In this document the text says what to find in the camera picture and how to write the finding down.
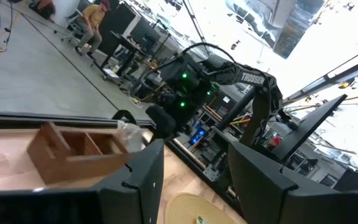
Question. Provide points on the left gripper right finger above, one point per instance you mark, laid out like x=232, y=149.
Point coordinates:
x=275, y=202

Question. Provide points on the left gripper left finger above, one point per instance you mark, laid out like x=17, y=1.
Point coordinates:
x=89, y=207

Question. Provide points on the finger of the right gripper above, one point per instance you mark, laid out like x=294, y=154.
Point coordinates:
x=163, y=123

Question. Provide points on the white orange tea packet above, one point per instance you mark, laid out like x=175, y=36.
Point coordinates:
x=134, y=137

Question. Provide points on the green tea packet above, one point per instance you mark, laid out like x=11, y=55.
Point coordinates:
x=201, y=220

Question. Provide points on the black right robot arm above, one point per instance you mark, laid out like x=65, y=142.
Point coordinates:
x=253, y=79

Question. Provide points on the wooden tea organizer box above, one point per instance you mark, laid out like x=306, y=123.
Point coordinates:
x=73, y=169

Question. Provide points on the black office desk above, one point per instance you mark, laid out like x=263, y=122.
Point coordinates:
x=126, y=42

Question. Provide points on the round woven straw placemat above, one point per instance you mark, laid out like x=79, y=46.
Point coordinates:
x=185, y=211

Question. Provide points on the person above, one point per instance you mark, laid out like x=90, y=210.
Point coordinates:
x=93, y=25

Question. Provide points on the grey office chair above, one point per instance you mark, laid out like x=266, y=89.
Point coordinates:
x=73, y=25

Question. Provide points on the dark red bag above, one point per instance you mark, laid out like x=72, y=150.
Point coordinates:
x=43, y=6

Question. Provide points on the black clamp on frame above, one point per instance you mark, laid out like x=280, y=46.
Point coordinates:
x=124, y=115

